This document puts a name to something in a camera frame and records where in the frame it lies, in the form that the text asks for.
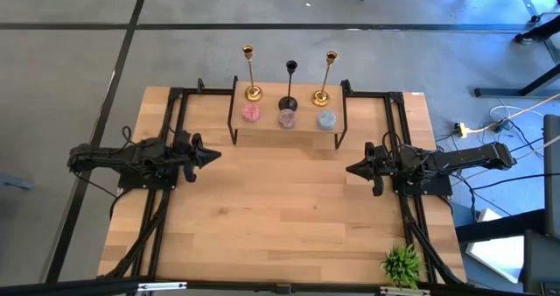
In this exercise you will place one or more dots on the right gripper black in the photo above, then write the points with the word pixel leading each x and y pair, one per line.
pixel 386 168

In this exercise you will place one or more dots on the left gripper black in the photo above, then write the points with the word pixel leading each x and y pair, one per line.
pixel 184 156

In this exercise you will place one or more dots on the teal patterned candle tin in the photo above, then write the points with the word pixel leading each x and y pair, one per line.
pixel 326 121

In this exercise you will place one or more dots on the pink patterned candle tin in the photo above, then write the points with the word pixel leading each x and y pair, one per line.
pixel 250 112

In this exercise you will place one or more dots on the gold candlestick holder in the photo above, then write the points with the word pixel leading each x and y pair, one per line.
pixel 320 98
pixel 253 93

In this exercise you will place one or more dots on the maroon patterned candle tin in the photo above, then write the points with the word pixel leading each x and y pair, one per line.
pixel 287 118

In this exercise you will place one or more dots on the black candlestick holder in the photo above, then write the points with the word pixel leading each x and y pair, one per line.
pixel 288 103

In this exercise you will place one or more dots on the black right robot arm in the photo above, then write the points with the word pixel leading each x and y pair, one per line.
pixel 464 158

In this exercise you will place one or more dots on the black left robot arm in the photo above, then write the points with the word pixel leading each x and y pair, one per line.
pixel 114 156

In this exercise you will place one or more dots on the wooden shelf riser black legs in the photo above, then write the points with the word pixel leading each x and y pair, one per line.
pixel 306 124

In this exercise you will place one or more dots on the yellow power plug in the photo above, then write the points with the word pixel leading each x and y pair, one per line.
pixel 461 130

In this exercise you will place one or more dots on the green fern in white pot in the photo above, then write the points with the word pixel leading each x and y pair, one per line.
pixel 402 265

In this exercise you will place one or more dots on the black desk foot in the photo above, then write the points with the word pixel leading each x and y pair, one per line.
pixel 503 92
pixel 494 230

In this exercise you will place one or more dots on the white flat board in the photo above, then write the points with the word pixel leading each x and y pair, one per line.
pixel 499 256

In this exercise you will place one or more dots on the grey box panel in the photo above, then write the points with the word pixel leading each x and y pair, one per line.
pixel 552 178

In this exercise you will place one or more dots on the grey flat floor object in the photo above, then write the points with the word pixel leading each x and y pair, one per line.
pixel 15 183

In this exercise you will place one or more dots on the person's leg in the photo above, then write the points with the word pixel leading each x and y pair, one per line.
pixel 538 32

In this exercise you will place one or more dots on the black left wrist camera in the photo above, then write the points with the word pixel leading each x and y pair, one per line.
pixel 182 138

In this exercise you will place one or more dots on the black aluminium rig frame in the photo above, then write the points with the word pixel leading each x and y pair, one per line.
pixel 396 112

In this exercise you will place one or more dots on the silver aluminium bracket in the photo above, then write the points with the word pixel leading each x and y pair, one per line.
pixel 404 291
pixel 162 286

